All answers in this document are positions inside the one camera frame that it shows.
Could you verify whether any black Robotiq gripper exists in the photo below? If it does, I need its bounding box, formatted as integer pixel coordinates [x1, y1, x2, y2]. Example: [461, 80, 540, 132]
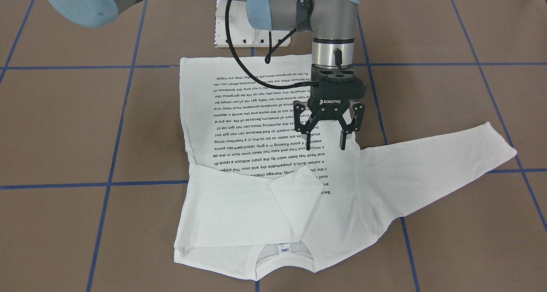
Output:
[294, 65, 365, 150]

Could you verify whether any white printed long-sleeve shirt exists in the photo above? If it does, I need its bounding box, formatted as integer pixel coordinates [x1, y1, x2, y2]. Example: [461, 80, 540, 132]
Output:
[174, 57, 517, 280]

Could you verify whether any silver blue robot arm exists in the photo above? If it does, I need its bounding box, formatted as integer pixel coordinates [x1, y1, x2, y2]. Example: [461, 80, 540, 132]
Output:
[47, 0, 365, 149]

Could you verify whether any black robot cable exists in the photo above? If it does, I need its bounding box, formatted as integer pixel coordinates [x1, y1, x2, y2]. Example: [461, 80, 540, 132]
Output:
[225, 0, 319, 90]

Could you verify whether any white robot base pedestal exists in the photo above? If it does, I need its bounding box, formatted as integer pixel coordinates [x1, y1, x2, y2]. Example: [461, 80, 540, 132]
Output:
[214, 0, 268, 48]

